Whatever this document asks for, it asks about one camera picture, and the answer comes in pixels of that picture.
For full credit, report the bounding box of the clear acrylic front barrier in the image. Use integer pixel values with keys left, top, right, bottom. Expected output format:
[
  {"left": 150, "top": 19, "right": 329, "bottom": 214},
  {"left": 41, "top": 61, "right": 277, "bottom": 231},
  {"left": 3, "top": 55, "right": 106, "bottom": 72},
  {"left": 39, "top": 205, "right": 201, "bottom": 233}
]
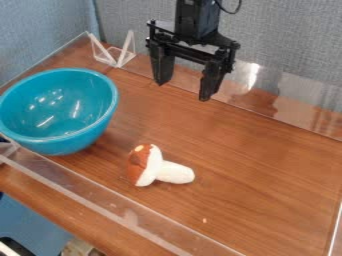
[{"left": 0, "top": 136, "right": 244, "bottom": 256}]

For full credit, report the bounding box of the clear acrylic barrier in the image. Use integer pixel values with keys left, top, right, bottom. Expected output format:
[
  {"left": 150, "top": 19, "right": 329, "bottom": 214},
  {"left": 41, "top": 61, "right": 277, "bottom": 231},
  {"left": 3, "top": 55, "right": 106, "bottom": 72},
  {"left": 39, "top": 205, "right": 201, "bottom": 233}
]
[
  {"left": 113, "top": 54, "right": 342, "bottom": 141},
  {"left": 0, "top": 136, "right": 244, "bottom": 256}
]

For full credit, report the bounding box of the brown white toy mushroom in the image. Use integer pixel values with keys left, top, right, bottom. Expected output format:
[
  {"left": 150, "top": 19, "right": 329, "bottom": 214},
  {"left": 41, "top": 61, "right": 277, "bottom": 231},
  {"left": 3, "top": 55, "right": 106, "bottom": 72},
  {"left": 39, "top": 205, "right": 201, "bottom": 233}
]
[{"left": 126, "top": 144, "right": 194, "bottom": 187}]

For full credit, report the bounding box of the clear acrylic back barrier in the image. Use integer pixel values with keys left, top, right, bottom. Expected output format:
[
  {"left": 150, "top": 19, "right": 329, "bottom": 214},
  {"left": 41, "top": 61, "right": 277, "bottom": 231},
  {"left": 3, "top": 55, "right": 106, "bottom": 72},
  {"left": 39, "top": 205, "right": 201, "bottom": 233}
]
[{"left": 113, "top": 54, "right": 342, "bottom": 141}]

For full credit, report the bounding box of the black cable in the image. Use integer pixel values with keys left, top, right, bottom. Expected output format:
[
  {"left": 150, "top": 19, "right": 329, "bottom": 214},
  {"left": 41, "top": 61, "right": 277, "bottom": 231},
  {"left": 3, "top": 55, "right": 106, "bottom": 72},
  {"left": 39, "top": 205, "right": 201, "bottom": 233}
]
[{"left": 213, "top": 0, "right": 243, "bottom": 15}]

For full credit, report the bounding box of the blue plastic bowl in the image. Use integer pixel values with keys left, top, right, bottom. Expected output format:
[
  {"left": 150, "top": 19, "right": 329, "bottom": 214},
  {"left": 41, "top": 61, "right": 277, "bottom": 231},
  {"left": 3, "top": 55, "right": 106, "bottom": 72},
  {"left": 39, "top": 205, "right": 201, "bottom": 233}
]
[{"left": 0, "top": 68, "right": 118, "bottom": 156}]

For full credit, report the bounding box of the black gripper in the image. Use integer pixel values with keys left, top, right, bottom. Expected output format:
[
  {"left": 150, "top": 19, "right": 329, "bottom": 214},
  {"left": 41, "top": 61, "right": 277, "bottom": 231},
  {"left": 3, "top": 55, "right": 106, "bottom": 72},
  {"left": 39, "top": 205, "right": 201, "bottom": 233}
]
[{"left": 145, "top": 0, "right": 240, "bottom": 101}]

